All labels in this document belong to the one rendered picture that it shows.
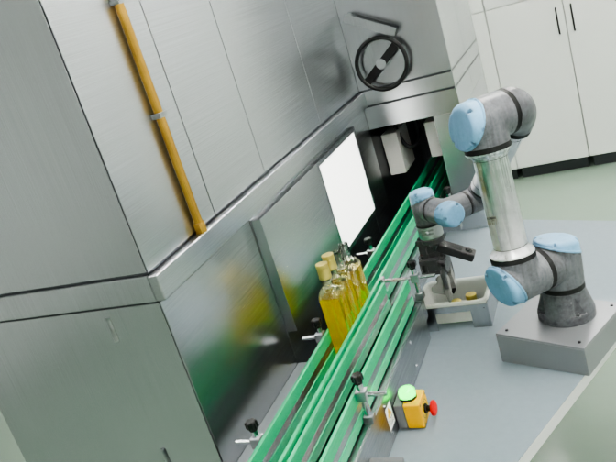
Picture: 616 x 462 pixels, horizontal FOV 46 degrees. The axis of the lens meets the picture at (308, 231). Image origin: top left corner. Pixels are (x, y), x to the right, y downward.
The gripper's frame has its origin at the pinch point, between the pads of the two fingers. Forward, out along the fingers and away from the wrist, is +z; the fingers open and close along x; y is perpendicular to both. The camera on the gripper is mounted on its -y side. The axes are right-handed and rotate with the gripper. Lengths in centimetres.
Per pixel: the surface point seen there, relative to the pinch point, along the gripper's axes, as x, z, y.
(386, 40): -73, -73, 23
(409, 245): -26.3, -7.6, 19.0
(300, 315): 37, -17, 33
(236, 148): 36, -67, 36
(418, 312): 17.4, -3.9, 6.4
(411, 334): 28.7, -3.1, 6.1
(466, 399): 43.9, 8.8, -9.6
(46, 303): 90, -53, 65
